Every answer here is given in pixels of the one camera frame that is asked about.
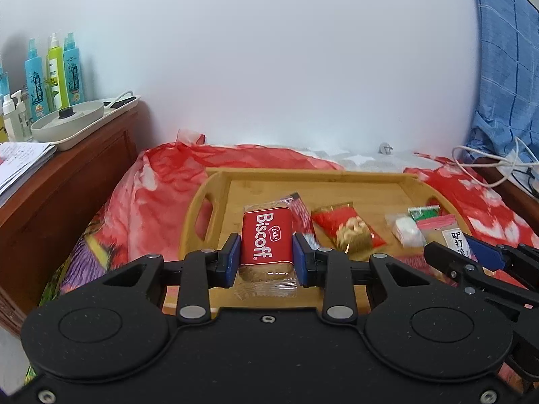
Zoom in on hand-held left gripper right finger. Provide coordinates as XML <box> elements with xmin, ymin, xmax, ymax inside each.
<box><xmin>292</xmin><ymin>232</ymin><xmax>427</xmax><ymax>326</ymax></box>

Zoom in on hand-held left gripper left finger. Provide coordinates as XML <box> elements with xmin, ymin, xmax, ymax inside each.
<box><xmin>101</xmin><ymin>232</ymin><xmax>243</xmax><ymax>326</ymax></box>

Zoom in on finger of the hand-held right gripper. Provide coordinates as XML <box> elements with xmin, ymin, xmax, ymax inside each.
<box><xmin>423</xmin><ymin>242</ymin><xmax>491</xmax><ymax>296</ymax></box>
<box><xmin>465</xmin><ymin>236</ymin><xmax>539</xmax><ymax>291</ymax></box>

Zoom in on pink snack packet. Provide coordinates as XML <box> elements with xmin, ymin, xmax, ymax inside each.
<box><xmin>416</xmin><ymin>214</ymin><xmax>475</xmax><ymax>262</ymax></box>

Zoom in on red biscuit packet white logo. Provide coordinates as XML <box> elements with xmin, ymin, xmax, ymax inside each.
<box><xmin>235</xmin><ymin>206</ymin><xmax>298</xmax><ymax>302</ymax></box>

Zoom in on red biscuit packet small print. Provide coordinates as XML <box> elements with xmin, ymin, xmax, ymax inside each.
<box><xmin>280</xmin><ymin>192</ymin><xmax>318</xmax><ymax>247</ymax></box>

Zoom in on red and gold nut packet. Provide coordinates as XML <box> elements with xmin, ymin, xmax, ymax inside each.
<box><xmin>311</xmin><ymin>202</ymin><xmax>387</xmax><ymax>256</ymax></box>

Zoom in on clear packet with green top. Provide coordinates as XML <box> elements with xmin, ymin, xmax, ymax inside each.
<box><xmin>385</xmin><ymin>205</ymin><xmax>441</xmax><ymax>248</ymax></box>

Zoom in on wooden tray with handles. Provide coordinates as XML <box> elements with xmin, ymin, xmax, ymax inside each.
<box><xmin>162</xmin><ymin>167</ymin><xmax>477</xmax><ymax>317</ymax></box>

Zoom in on white power strip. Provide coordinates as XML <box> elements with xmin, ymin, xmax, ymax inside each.
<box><xmin>497</xmin><ymin>162</ymin><xmax>539</xmax><ymax>197</ymax></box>

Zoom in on colourful printed blanket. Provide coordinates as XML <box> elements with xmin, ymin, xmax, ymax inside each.
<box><xmin>25</xmin><ymin>130</ymin><xmax>539</xmax><ymax>388</ymax></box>

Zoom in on brown wooden cabinet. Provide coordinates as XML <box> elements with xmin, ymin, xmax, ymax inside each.
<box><xmin>0</xmin><ymin>101</ymin><xmax>151</xmax><ymax>338</ymax></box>

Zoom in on blue checked cloth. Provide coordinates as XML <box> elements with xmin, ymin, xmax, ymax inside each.
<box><xmin>465</xmin><ymin>0</ymin><xmax>539</xmax><ymax>170</ymax></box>

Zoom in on white plastic tray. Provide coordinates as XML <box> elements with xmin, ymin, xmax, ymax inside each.
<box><xmin>54</xmin><ymin>95</ymin><xmax>142</xmax><ymax>152</ymax></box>

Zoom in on round white dish black knob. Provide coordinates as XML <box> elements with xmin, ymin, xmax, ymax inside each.
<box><xmin>30</xmin><ymin>100</ymin><xmax>106</xmax><ymax>144</ymax></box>

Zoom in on stack of papers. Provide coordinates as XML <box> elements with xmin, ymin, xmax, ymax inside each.
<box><xmin>0</xmin><ymin>142</ymin><xmax>58</xmax><ymax>208</ymax></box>

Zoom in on green spray bottle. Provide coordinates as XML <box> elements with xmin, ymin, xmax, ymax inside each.
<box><xmin>46</xmin><ymin>33</ymin><xmax>70</xmax><ymax>111</ymax></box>

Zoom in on brown wooden bed frame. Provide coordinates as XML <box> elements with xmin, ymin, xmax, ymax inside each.
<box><xmin>476</xmin><ymin>164</ymin><xmax>539</xmax><ymax>229</ymax></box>

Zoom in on looped white power cable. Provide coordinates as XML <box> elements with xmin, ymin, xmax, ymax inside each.
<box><xmin>451</xmin><ymin>136</ymin><xmax>539</xmax><ymax>188</ymax></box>

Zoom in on thin white cable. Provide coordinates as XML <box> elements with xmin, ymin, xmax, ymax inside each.
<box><xmin>103</xmin><ymin>90</ymin><xmax>136</xmax><ymax>108</ymax></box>

